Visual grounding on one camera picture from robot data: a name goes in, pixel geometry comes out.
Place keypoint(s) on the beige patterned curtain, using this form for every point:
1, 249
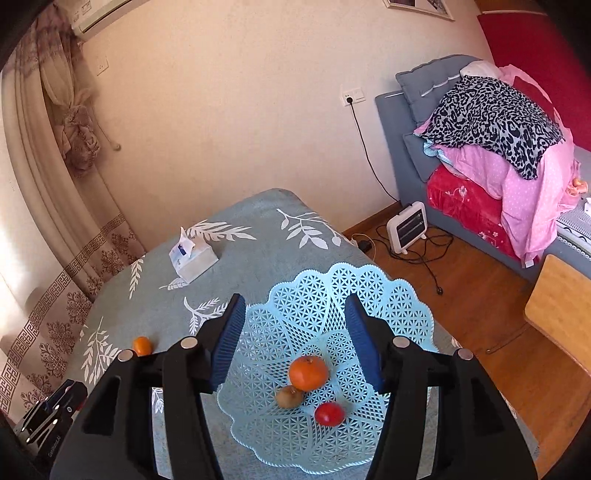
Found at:
46, 207

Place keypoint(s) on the large grey cushion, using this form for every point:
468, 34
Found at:
429, 85

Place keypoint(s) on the red wall panel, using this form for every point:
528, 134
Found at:
535, 50

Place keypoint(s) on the white wall socket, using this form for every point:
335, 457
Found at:
353, 96

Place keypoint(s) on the leopard print blanket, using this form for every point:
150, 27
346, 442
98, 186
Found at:
498, 120

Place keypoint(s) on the grey cushioned chair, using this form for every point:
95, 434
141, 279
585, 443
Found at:
392, 147

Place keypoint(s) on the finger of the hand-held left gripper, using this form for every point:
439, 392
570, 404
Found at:
62, 392

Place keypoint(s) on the grey bed mat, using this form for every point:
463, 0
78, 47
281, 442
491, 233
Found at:
575, 226

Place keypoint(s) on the pile of clothes on chair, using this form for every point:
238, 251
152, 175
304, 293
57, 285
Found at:
526, 198

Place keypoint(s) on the small yellow-orange mandarin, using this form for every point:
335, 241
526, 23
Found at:
141, 346

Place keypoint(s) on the curtain tieback with tassel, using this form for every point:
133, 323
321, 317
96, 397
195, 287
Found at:
83, 138

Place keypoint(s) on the white air conditioner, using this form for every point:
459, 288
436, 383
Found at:
104, 16

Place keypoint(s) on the red tomato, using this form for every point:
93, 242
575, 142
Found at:
329, 413

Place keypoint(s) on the light blue lattice fruit basket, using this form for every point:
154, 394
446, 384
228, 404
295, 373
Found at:
314, 314

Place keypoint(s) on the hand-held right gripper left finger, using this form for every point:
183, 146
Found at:
228, 341

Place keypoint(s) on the white pillow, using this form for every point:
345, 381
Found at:
480, 69

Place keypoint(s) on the white electric heater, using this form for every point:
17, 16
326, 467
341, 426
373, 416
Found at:
406, 228

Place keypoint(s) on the white tissue pack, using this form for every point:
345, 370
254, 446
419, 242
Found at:
194, 263

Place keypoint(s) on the wooden stool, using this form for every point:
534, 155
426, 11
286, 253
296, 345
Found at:
561, 309

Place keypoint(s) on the grey-green leaf print tablecloth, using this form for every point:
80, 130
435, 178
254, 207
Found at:
258, 258

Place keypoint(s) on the small grey cushion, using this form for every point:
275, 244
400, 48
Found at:
418, 157

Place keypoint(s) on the white framed picture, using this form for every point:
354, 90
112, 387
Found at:
420, 7

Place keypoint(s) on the large orange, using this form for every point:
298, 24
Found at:
308, 372

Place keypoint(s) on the small orange doll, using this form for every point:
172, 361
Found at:
577, 187

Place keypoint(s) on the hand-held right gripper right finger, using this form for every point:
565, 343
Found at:
364, 341

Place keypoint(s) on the red floral blanket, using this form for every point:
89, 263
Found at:
461, 203

